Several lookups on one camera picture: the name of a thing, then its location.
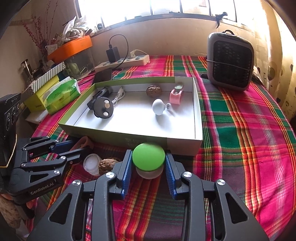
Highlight pink clip with green pad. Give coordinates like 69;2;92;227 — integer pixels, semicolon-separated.
70;136;94;151

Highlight clear round plastic jar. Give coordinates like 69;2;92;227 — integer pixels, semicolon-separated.
83;154;101;176

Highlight brown walnut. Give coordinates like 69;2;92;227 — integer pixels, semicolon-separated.
98;158;119;175
146;85;163;98

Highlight green mushroom suction knob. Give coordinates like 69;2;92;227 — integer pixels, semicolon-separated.
132;143;166;180

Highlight left hand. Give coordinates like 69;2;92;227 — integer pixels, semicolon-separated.
1;194;35;230

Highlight yellow box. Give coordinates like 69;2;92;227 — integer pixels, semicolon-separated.
24;75;59;113

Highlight green tissue pack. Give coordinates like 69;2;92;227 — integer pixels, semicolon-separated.
43;76;81;115

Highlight black round disc gadget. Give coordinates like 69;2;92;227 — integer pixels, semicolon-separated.
93;97;114;119

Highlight striped white box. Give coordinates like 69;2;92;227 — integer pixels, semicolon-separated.
22;62;66;96

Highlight black rectangular device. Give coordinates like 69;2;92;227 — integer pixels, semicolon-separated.
87;86;113;110

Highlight black smartphone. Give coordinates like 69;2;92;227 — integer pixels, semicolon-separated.
92;68;113;84

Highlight orange lidded container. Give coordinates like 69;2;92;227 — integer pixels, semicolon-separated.
47;36;92;64

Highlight red dried branches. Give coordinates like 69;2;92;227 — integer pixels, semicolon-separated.
23;1;59;56

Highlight black charger adapter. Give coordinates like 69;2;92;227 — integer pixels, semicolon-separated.
106;45;120;63

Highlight white round knob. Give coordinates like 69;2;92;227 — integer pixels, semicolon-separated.
152;99;172;116

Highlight white power strip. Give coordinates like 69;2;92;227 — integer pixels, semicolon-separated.
94;55;150;73

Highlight brown walnut in tray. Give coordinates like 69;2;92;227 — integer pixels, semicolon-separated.
146;85;163;98

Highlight shallow white cardboard tray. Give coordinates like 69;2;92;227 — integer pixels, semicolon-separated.
59;77;203;156

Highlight grey portable heater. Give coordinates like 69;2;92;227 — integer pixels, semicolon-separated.
206;30;254;91

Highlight heart pattern curtain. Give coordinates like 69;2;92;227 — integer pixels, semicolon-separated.
254;1;295;121

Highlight white cable connector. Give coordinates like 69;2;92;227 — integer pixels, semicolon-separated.
112;87;125;105

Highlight black charger cable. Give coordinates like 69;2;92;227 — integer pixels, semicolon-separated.
108;34;129;70

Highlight white plug with cable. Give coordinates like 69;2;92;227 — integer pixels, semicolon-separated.
128;49;148;59

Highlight black window handle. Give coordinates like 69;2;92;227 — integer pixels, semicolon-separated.
215;11;228;28

